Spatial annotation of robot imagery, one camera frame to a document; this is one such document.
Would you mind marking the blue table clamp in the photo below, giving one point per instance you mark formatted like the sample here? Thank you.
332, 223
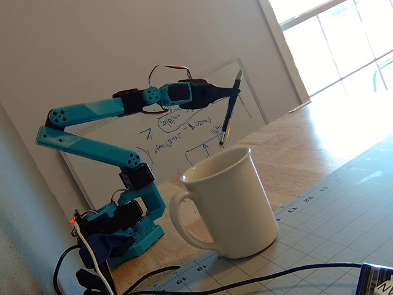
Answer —
98, 249

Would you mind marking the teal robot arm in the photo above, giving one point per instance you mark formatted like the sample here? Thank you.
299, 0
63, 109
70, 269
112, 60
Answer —
92, 150

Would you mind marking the white framed window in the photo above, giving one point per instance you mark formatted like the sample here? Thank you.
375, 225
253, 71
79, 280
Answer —
337, 46

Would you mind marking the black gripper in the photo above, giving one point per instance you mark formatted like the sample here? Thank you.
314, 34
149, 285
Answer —
205, 91

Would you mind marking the whiteboard with blue drawings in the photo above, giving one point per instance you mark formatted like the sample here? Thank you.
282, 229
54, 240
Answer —
196, 135

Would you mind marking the black pen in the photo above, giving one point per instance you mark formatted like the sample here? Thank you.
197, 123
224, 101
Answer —
228, 115

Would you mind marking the grey gridded cutting mat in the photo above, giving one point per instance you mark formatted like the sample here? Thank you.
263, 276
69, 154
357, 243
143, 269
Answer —
337, 221

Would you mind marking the cream ceramic mug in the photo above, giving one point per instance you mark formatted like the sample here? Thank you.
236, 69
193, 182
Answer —
233, 209

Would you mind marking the black labelled box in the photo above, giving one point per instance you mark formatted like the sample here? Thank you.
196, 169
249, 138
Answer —
376, 279

